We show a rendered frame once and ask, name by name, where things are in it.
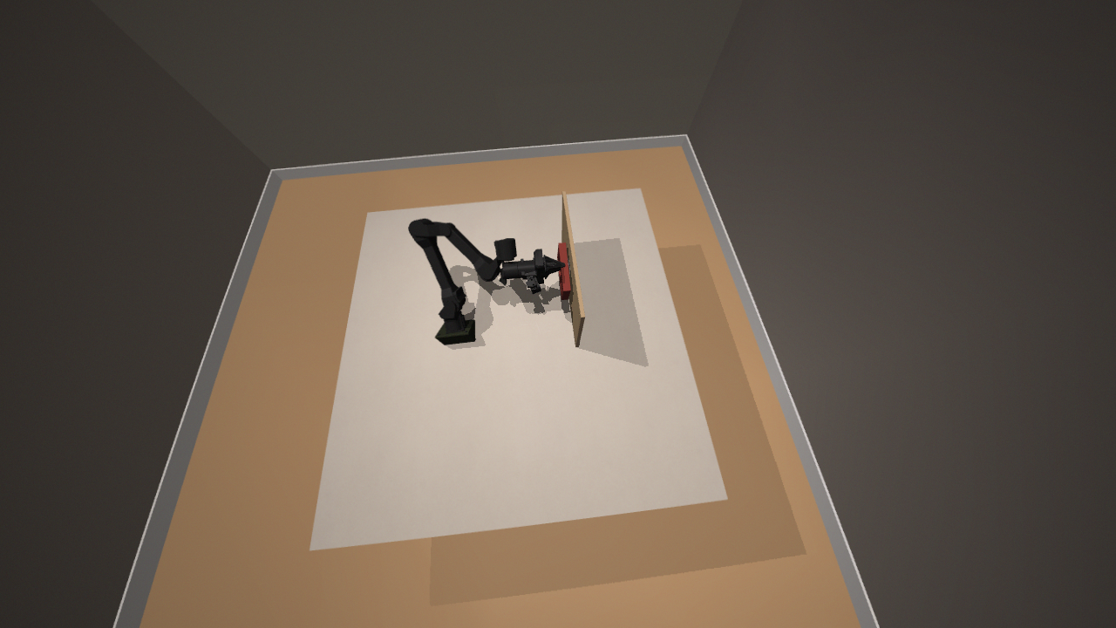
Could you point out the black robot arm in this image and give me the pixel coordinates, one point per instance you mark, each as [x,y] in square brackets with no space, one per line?
[426,232]

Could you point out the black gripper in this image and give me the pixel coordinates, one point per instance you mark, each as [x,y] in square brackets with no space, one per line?
[544,266]

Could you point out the red picture frame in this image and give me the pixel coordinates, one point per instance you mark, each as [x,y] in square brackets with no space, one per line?
[564,273]

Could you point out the tan wall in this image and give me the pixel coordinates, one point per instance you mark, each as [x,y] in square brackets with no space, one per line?
[575,296]

